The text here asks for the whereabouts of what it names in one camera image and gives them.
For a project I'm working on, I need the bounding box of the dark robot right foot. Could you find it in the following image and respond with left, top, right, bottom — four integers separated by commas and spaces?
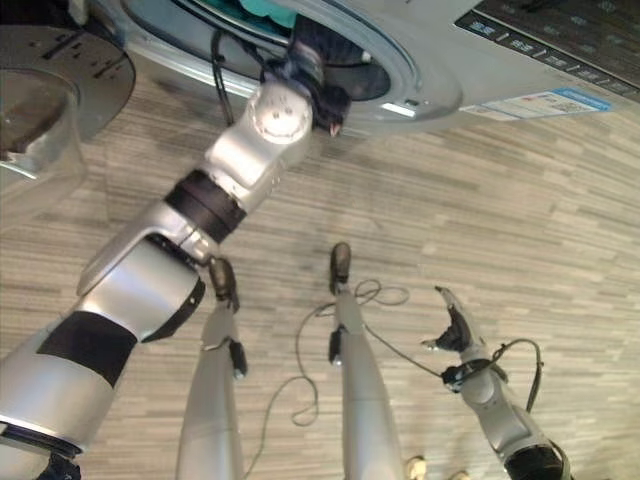
328, 242, 353, 296

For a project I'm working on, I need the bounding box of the dark robot foot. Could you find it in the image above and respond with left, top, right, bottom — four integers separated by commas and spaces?
206, 256, 242, 314
328, 242, 353, 296

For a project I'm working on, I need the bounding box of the round washer door with glass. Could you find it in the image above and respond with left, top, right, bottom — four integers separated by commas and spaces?
0, 24, 137, 182

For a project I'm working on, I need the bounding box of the silver robot left leg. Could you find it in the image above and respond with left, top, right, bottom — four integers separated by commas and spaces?
174, 298, 250, 480

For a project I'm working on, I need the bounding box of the silver robot right leg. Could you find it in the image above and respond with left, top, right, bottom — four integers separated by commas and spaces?
327, 289, 407, 480

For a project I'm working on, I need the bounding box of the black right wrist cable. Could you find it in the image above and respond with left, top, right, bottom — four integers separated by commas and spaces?
492, 338, 546, 414

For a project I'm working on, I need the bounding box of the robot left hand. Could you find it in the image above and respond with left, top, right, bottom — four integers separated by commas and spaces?
287, 13, 372, 69

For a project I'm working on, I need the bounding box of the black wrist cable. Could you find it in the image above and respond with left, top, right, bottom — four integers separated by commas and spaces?
492, 338, 546, 414
209, 28, 237, 127

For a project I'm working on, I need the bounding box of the blue white energy label sticker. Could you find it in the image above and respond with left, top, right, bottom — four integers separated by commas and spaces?
458, 86, 614, 122

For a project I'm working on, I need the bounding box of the silver front-load washing machine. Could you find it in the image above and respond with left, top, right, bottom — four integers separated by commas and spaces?
119, 0, 640, 137

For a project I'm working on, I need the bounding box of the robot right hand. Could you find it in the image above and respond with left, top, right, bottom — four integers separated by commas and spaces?
421, 285, 490, 367

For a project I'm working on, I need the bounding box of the teal laundry cloth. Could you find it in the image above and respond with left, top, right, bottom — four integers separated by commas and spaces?
237, 0, 300, 29

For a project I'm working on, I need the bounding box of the dark robot left foot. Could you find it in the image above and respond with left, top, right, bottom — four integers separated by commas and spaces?
206, 256, 242, 314

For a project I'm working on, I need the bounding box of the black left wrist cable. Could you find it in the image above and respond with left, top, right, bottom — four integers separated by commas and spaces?
209, 28, 237, 127

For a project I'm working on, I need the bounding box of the silver robot leg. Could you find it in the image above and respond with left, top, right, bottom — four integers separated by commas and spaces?
174, 298, 250, 480
327, 289, 407, 480

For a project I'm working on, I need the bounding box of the thin grey floor cable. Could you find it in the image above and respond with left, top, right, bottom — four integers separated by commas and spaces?
242, 278, 449, 479

